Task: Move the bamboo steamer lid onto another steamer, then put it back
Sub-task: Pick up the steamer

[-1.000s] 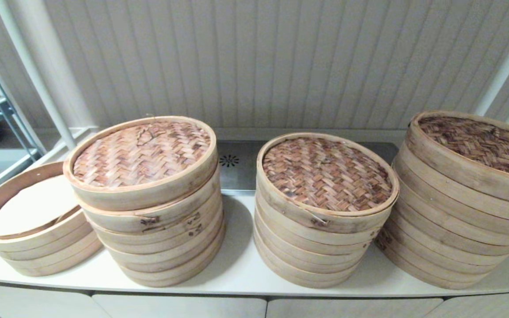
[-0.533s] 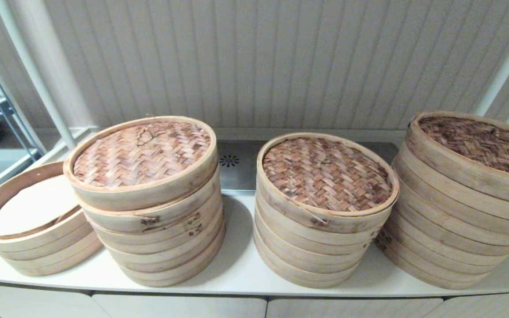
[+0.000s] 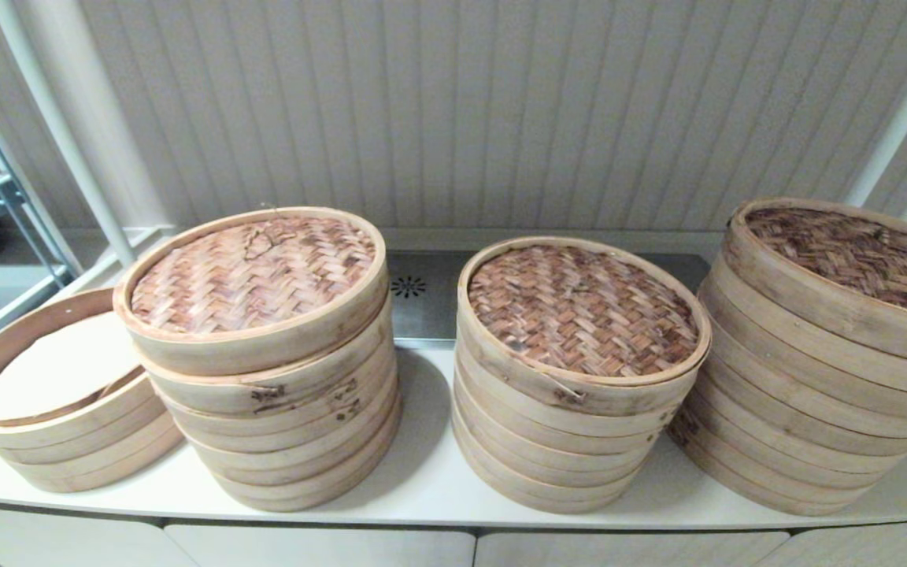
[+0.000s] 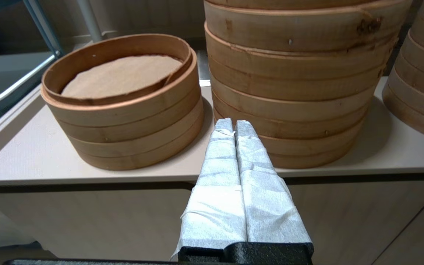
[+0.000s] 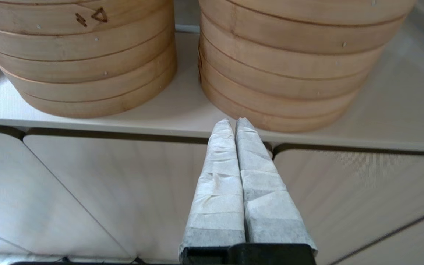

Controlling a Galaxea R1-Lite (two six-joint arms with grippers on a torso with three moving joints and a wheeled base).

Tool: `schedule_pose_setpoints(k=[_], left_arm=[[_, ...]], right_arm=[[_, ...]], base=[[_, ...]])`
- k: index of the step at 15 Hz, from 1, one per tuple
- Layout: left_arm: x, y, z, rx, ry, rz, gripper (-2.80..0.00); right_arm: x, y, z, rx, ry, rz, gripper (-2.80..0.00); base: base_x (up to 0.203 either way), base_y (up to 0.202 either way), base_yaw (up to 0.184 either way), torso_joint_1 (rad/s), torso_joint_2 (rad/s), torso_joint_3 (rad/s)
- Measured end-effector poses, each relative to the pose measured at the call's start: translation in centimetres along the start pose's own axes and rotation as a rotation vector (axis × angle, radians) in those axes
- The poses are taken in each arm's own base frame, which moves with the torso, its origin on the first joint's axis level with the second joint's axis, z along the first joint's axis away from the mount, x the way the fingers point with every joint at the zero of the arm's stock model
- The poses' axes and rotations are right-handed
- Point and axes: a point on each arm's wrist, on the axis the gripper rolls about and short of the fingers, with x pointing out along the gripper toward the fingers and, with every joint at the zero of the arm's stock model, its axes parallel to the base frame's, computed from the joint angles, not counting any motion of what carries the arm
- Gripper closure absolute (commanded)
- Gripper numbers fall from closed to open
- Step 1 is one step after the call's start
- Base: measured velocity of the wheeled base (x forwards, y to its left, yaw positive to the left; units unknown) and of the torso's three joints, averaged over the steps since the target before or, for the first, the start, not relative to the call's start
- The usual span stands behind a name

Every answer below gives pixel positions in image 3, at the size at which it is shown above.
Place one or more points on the woven bamboo steamer lid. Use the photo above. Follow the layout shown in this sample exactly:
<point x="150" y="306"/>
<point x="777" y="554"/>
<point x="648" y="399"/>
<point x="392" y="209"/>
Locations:
<point x="253" y="272"/>
<point x="579" y="311"/>
<point x="855" y="252"/>
<point x="288" y="403"/>

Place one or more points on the bamboo steamer basket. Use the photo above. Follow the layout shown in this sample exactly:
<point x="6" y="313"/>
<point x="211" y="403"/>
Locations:
<point x="288" y="427"/>
<point x="571" y="487"/>
<point x="579" y="428"/>
<point x="816" y="450"/>
<point x="304" y="502"/>
<point x="579" y="447"/>
<point x="894" y="373"/>
<point x="75" y="461"/>
<point x="296" y="465"/>
<point x="816" y="368"/>
<point x="60" y="441"/>
<point x="816" y="504"/>
<point x="575" y="467"/>
<point x="816" y="477"/>
<point x="571" y="506"/>
<point x="816" y="423"/>
<point x="288" y="446"/>
<point x="300" y="483"/>
<point x="816" y="395"/>
<point x="83" y="482"/>

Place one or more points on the stainless steel vent panel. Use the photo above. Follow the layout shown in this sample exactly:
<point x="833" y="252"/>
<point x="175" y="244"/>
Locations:
<point x="430" y="315"/>

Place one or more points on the grey metal rack frame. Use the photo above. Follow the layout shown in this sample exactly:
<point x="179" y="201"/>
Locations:
<point x="11" y="193"/>

